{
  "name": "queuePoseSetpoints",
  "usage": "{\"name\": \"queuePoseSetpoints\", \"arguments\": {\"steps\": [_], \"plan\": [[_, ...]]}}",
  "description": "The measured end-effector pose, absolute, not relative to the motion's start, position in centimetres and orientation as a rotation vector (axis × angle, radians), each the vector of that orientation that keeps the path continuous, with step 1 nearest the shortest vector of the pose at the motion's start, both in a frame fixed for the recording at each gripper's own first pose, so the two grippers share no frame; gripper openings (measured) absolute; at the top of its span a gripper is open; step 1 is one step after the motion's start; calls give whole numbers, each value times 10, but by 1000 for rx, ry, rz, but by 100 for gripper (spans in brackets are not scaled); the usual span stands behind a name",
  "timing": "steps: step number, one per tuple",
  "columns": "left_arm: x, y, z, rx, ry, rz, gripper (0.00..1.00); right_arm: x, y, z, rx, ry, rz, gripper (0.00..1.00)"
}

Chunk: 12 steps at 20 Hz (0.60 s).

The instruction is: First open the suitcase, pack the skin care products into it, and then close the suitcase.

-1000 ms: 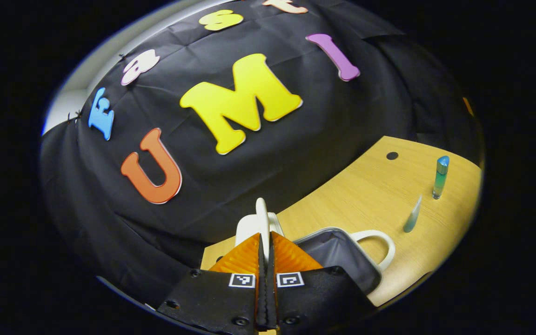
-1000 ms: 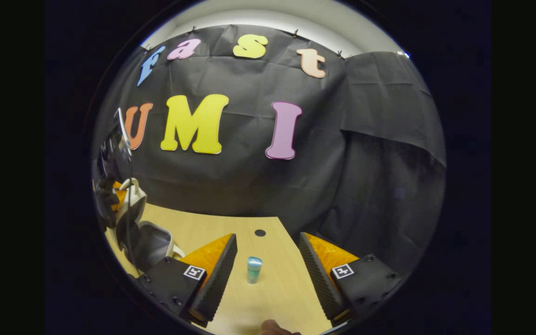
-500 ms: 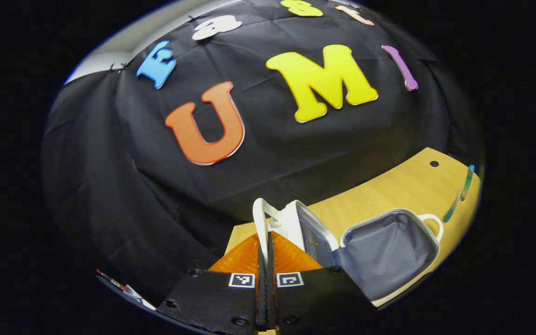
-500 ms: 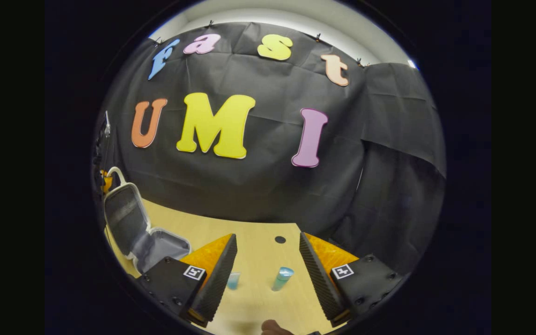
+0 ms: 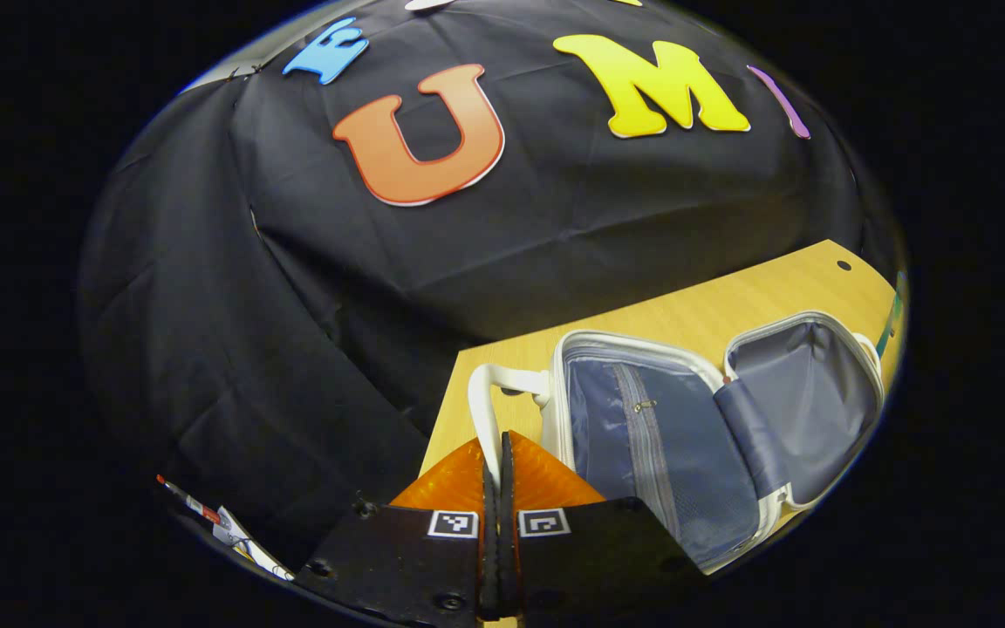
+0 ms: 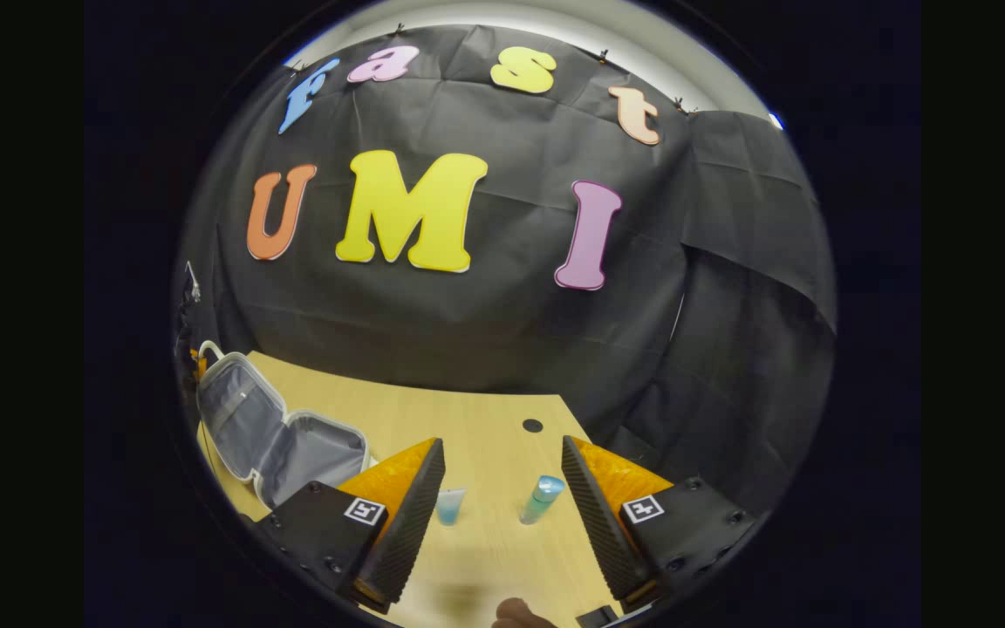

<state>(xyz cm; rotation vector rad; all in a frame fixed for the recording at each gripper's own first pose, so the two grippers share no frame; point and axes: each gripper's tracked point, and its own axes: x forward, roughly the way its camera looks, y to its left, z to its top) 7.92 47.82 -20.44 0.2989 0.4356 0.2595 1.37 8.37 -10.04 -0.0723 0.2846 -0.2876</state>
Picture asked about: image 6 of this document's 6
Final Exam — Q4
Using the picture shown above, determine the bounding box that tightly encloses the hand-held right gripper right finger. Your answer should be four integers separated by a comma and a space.
560, 434, 760, 616

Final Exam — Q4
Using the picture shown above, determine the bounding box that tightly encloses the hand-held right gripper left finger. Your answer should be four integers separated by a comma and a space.
252, 436, 448, 616

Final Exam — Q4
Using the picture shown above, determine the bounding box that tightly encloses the small light blue tube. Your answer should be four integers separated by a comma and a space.
435, 488, 468, 528

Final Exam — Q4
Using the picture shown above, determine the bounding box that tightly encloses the turquoise bottle with blue cap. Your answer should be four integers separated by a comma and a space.
519, 474, 567, 527

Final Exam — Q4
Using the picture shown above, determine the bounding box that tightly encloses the white suitcase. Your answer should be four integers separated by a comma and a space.
195, 340, 374, 511

